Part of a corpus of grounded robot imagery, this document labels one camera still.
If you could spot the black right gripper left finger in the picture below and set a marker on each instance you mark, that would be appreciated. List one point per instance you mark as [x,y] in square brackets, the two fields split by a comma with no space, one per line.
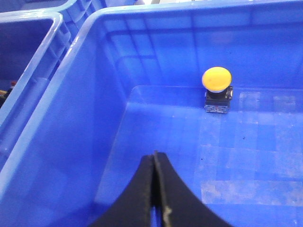
[133,207]

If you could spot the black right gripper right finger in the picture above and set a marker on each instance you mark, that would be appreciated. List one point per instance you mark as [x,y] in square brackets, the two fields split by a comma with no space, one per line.
[175,204]

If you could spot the yellow mushroom push button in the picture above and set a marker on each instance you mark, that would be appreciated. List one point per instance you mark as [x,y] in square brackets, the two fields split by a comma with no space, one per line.
[217,82]

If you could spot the right blue plastic bin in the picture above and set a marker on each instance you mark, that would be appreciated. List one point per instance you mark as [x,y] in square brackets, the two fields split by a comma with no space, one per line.
[130,85]

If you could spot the blue plastic bin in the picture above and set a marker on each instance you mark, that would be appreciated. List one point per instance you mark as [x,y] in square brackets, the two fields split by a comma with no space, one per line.
[130,85]
[32,46]

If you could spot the left blue plastic bin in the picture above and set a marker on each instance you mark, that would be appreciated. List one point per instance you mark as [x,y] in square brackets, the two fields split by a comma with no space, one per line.
[32,46]

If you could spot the rear left blue bin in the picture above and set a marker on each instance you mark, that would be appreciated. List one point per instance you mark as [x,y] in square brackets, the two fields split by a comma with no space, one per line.
[17,5]

